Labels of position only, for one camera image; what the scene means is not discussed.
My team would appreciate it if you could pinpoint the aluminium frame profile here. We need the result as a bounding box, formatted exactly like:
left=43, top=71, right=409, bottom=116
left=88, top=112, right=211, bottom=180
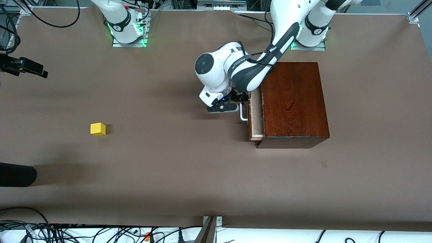
left=0, top=0, right=34, bottom=16
left=407, top=0, right=432, bottom=24

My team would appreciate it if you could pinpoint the yellow cube block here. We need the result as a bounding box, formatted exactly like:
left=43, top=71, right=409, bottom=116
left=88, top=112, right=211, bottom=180
left=90, top=123, right=106, bottom=137

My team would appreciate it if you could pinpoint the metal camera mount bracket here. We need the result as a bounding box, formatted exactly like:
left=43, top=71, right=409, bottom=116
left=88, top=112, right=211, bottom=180
left=194, top=215, right=223, bottom=243

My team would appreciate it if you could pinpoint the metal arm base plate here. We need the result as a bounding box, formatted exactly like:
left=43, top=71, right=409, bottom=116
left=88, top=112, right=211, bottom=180
left=112, top=13, right=149, bottom=48
left=290, top=37, right=326, bottom=51

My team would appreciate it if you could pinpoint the black power cable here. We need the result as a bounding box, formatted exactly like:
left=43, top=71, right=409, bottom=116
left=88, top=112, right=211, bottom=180
left=235, top=12, right=272, bottom=25

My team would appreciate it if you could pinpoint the tangled black cable bundle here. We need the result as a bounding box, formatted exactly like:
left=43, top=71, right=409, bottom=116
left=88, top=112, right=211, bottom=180
left=0, top=207, right=203, bottom=243

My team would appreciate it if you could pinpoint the wooden drawer with white handle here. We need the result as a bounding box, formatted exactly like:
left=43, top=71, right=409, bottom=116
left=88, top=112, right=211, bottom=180
left=240, top=86, right=266, bottom=141

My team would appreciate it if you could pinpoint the black cylinder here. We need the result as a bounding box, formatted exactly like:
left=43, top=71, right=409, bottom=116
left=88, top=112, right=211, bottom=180
left=0, top=162, right=37, bottom=188

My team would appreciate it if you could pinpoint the dark brown wooden cabinet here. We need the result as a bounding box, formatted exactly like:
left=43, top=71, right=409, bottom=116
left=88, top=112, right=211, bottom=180
left=255, top=62, right=330, bottom=149

